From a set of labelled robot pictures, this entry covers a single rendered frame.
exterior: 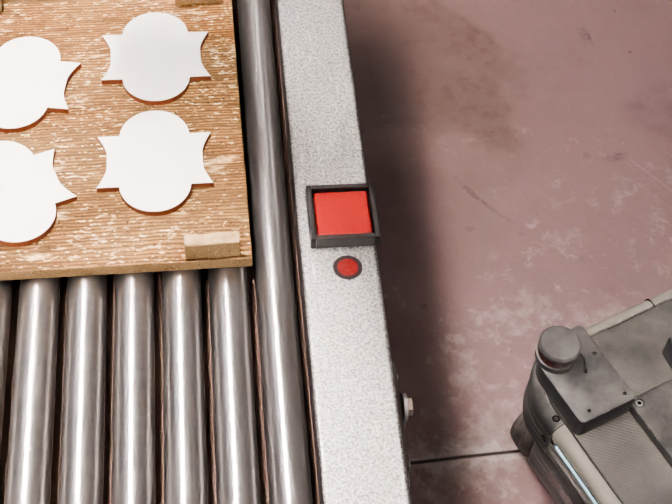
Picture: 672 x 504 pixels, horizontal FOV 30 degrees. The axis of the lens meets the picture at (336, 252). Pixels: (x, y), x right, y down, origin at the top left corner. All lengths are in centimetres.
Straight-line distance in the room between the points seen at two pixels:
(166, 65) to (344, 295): 37
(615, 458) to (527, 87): 107
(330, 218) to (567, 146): 143
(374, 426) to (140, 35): 58
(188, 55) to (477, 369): 107
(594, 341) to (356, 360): 93
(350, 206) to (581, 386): 78
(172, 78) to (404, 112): 132
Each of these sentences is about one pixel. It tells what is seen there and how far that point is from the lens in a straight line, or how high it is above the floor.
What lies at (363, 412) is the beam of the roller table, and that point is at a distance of 126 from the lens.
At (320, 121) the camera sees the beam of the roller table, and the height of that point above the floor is 91.
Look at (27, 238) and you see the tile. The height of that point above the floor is 94.
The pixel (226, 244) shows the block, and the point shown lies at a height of 96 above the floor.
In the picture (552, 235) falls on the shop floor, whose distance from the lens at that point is 259.
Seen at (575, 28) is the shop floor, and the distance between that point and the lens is 302.
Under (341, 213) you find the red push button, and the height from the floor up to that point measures 93.
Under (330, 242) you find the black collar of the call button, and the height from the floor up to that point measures 93.
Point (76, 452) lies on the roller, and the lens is 124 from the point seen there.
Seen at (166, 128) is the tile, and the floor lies 94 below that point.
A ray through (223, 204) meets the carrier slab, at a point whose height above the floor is 94.
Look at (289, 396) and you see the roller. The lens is 126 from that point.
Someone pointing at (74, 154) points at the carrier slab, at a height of 94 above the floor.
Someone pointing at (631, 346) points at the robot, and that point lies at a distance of 218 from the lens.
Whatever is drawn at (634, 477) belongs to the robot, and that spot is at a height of 24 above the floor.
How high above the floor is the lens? 201
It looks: 53 degrees down
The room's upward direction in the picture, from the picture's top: 4 degrees clockwise
